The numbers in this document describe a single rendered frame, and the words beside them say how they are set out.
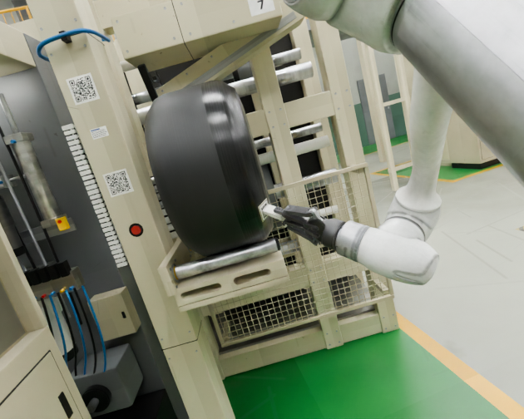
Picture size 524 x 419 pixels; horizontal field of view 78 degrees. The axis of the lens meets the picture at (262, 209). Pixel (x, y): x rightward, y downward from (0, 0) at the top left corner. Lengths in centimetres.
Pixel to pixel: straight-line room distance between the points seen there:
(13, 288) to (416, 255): 101
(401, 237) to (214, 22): 100
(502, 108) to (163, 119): 79
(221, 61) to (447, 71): 123
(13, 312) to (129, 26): 100
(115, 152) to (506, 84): 100
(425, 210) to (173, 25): 106
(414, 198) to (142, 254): 83
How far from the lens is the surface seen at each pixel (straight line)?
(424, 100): 58
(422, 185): 81
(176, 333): 126
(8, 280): 111
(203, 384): 137
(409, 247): 75
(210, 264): 104
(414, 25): 33
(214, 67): 147
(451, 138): 567
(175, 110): 95
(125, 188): 111
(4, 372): 101
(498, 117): 30
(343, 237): 78
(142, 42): 140
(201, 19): 138
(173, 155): 88
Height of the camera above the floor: 124
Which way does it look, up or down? 12 degrees down
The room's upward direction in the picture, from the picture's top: 16 degrees counter-clockwise
